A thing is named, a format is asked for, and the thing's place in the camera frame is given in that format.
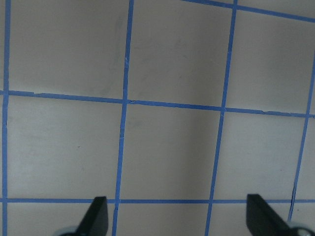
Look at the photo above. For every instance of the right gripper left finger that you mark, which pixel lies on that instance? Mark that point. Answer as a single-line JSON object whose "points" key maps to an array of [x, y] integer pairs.
{"points": [[95, 221]]}

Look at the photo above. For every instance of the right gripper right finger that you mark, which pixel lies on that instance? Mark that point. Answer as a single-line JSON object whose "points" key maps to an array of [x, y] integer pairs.
{"points": [[262, 220]]}

